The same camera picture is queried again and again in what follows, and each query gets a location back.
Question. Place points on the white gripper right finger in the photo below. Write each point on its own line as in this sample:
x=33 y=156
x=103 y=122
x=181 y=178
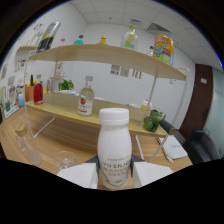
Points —
x=151 y=173

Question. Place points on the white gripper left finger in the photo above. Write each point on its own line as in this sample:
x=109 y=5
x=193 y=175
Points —
x=78 y=175

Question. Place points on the white milk bottle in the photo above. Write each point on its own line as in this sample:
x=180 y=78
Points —
x=114 y=150

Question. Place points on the blue and white cup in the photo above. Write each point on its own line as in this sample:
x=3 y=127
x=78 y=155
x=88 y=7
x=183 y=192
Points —
x=21 y=100

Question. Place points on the green cup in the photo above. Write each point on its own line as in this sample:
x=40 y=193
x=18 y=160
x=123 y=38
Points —
x=7 y=106

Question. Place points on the clear glass with ice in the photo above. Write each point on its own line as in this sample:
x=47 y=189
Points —
x=65 y=160

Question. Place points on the white notebook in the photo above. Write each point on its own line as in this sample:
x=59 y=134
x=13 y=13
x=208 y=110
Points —
x=175 y=148

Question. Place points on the glass bowl of limes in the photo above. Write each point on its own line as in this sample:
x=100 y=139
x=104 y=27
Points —
x=153 y=120

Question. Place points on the black office chair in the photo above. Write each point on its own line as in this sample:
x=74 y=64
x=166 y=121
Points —
x=200 y=146

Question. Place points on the clear bottle with red label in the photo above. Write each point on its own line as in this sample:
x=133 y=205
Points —
x=85 y=101

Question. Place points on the brown door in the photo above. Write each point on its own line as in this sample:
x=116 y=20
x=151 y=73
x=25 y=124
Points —
x=196 y=100

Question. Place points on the green plant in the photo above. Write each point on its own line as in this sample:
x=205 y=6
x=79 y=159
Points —
x=66 y=85

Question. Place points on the red liquid glass bottle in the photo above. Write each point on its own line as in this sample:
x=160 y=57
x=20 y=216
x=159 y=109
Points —
x=38 y=93

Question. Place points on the orange storage basket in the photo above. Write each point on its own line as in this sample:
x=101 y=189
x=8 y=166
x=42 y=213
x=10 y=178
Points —
x=29 y=94

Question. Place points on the two-tier wooden shelf rack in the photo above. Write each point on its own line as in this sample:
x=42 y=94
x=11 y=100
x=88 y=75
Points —
x=100 y=56

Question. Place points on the yellow snack bag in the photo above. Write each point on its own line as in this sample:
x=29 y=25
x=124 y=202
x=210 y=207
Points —
x=163 y=50

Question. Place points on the small pink bottle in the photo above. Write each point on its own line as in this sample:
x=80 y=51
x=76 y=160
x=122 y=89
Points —
x=62 y=42

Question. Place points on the clear bottle with green cap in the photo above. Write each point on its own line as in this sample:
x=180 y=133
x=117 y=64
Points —
x=130 y=40

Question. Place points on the black and yellow bag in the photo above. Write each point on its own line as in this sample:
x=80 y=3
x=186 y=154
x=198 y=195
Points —
x=47 y=38

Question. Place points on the wooden wall shelf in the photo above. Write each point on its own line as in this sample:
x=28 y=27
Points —
x=26 y=48

